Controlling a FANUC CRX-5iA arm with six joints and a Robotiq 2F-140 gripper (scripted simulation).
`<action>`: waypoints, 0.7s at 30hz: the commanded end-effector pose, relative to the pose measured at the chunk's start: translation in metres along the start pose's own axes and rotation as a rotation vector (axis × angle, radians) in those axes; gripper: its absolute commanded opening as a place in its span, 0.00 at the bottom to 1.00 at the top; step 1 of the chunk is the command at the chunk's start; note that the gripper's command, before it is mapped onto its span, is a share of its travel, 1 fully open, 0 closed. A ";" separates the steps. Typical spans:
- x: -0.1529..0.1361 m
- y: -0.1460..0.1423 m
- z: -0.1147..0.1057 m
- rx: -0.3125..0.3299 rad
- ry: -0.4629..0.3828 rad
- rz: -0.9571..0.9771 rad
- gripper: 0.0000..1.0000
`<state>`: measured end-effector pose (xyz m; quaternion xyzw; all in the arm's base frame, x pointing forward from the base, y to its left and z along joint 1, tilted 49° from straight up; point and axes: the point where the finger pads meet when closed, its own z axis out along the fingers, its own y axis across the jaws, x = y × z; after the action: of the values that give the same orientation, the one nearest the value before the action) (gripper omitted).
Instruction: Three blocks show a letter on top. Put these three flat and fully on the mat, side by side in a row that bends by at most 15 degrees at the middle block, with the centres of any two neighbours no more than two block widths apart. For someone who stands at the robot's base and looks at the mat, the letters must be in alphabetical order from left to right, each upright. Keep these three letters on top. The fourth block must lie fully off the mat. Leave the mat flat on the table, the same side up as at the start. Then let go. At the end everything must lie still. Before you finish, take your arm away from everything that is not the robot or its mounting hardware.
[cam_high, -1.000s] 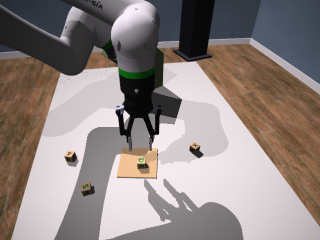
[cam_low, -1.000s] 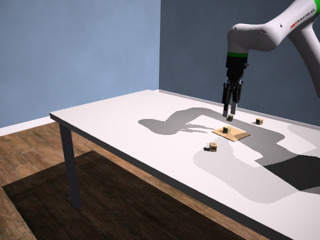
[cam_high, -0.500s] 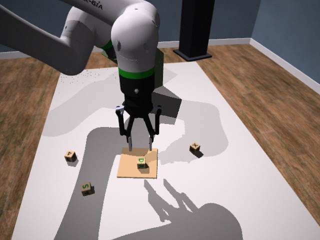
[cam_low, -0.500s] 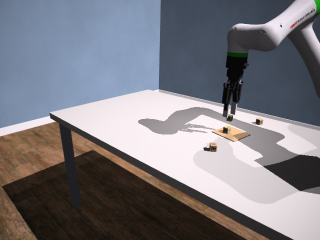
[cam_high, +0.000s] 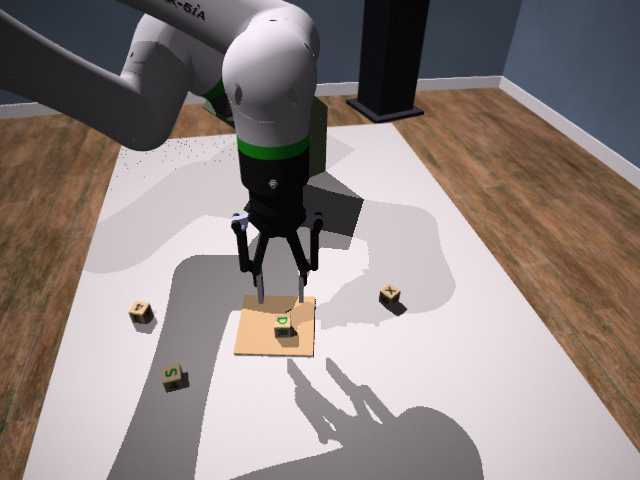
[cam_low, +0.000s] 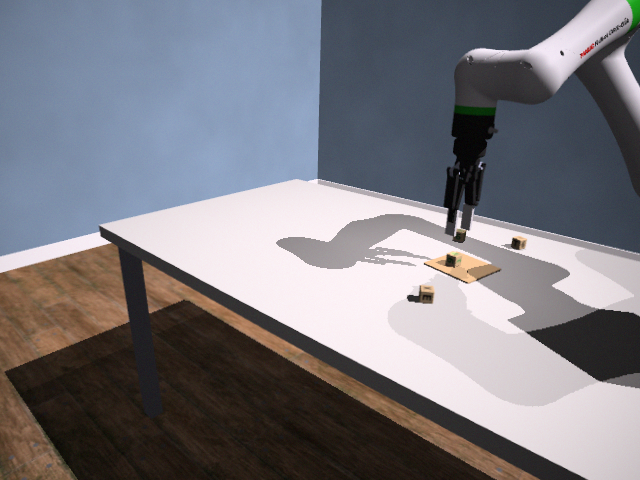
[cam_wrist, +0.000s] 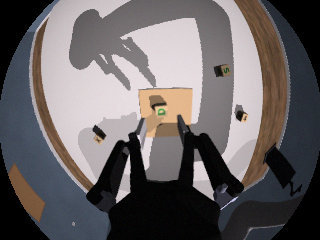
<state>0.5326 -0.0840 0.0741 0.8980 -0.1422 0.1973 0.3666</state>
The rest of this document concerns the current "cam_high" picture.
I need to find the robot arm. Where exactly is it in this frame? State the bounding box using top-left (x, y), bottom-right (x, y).
top-left (0, 0), bottom-right (320, 196)

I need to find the tan flat mat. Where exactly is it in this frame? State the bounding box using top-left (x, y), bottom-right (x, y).
top-left (233, 295), bottom-right (315, 357)

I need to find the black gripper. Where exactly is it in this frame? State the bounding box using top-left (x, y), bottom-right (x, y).
top-left (231, 188), bottom-right (323, 304)

